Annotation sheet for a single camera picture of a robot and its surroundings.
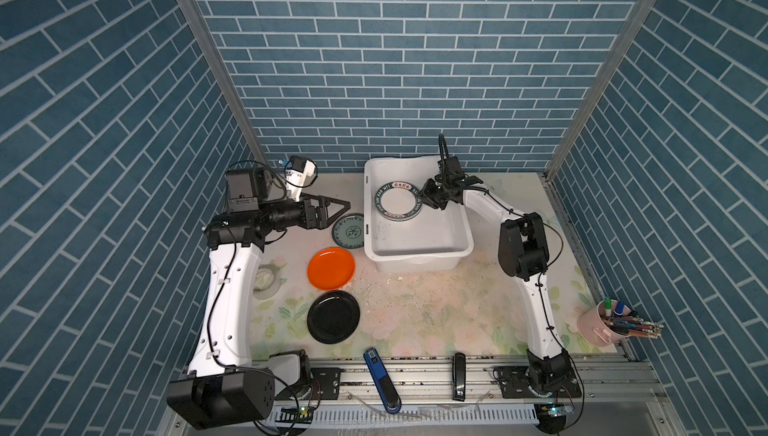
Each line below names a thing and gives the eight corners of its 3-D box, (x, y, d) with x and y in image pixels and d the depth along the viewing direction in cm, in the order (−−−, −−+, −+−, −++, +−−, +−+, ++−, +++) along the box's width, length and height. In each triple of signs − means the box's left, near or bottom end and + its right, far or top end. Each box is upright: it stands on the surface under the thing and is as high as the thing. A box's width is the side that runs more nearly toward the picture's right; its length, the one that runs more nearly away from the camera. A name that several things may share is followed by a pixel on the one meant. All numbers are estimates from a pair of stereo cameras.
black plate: (305, 344, 82) (303, 341, 79) (315, 294, 91) (313, 290, 89) (357, 344, 82) (356, 341, 80) (362, 294, 91) (361, 290, 89)
